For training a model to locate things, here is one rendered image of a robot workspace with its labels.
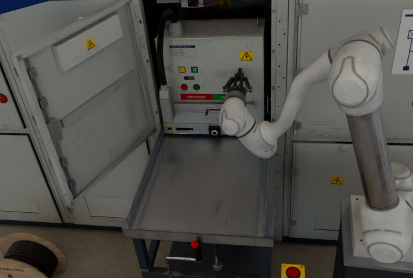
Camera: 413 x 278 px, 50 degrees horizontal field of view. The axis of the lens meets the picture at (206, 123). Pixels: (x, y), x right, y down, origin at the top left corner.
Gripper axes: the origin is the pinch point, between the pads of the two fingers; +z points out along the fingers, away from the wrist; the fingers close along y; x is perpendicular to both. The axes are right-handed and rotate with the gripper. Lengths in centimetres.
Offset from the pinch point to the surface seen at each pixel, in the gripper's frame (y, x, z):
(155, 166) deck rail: -40, -38, -22
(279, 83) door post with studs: 18.0, -9.0, 7.4
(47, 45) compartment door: -67, 33, -37
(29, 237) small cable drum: -118, -86, -31
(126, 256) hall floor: -74, -123, -12
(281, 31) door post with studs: 18.2, 17.3, 7.4
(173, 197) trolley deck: -27, -38, -42
